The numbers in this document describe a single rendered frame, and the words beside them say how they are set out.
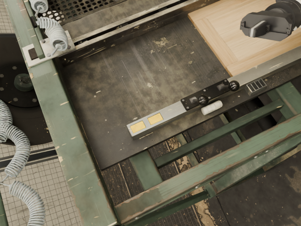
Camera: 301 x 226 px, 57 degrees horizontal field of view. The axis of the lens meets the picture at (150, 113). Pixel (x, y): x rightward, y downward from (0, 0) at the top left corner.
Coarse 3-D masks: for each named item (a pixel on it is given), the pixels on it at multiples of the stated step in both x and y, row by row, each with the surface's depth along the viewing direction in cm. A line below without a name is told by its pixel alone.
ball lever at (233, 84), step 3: (231, 81) 94; (234, 81) 94; (222, 84) 104; (228, 84) 95; (231, 84) 94; (234, 84) 93; (237, 84) 93; (219, 87) 104; (222, 87) 103; (225, 87) 100; (228, 87) 95; (231, 87) 94; (234, 87) 93; (237, 87) 93; (219, 90) 105; (231, 90) 94; (234, 90) 94
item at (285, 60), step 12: (300, 48) 112; (276, 60) 110; (288, 60) 110; (300, 60) 112; (252, 72) 108; (264, 72) 108; (276, 72) 112; (240, 84) 106; (168, 108) 104; (180, 108) 103; (144, 120) 102; (168, 120) 102; (132, 132) 100; (144, 132) 102
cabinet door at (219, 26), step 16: (224, 0) 127; (240, 0) 127; (256, 0) 127; (272, 0) 126; (192, 16) 124; (208, 16) 124; (224, 16) 124; (240, 16) 123; (208, 32) 120; (224, 32) 120; (240, 32) 120; (224, 48) 116; (240, 48) 116; (256, 48) 116; (272, 48) 115; (288, 48) 115; (224, 64) 113; (240, 64) 113; (256, 64) 112
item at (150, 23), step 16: (176, 0) 121; (192, 0) 121; (208, 0) 124; (32, 16) 99; (144, 16) 120; (160, 16) 118; (176, 16) 123; (96, 32) 116; (112, 32) 116; (128, 32) 118; (144, 32) 122; (48, 48) 109; (80, 48) 113; (96, 48) 117; (32, 64) 106; (64, 64) 117
